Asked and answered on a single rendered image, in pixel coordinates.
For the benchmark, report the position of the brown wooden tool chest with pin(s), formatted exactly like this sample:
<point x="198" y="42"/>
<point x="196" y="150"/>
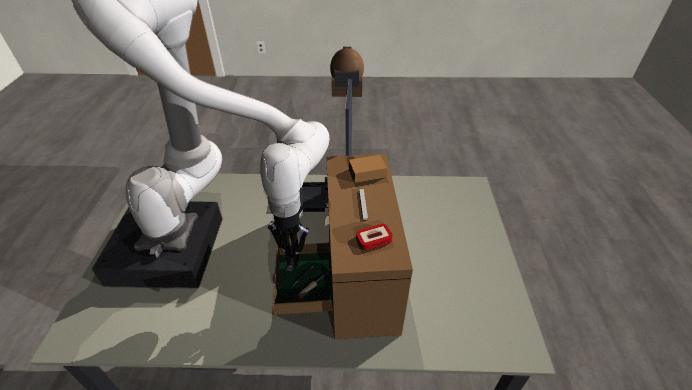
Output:
<point x="367" y="289"/>

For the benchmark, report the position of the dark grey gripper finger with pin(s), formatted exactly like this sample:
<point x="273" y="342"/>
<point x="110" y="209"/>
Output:
<point x="281" y="239"/>
<point x="294" y="241"/>

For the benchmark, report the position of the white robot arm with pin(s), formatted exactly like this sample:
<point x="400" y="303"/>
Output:
<point x="158" y="196"/>

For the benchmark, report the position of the cream-handled screwdriver with red band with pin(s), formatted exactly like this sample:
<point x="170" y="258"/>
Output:
<point x="308" y="288"/>

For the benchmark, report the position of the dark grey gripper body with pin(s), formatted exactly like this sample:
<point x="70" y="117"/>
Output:
<point x="289" y="222"/>

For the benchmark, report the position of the red rectangular tin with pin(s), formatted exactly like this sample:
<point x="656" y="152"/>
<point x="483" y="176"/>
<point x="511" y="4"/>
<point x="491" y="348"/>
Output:
<point x="374" y="236"/>

